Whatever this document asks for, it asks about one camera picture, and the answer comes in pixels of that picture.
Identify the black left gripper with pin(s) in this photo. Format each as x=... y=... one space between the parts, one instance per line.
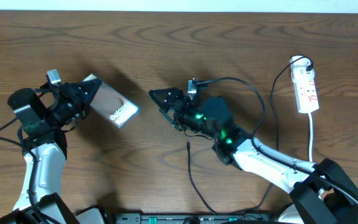
x=71 y=92

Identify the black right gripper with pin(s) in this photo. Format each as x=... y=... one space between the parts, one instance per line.
x=177 y=94

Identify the bronze Galaxy smartphone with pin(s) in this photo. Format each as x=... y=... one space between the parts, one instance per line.
x=112 y=105

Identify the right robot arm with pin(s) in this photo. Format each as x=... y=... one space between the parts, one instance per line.
x=320 y=193

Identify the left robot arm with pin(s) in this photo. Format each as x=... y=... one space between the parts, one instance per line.
x=43 y=113

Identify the white USB charger adapter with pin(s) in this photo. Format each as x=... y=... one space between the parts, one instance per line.
x=301 y=66

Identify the white power strip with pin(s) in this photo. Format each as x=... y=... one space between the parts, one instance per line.
x=305 y=90

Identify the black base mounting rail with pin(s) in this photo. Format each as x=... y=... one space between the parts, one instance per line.
x=136 y=218

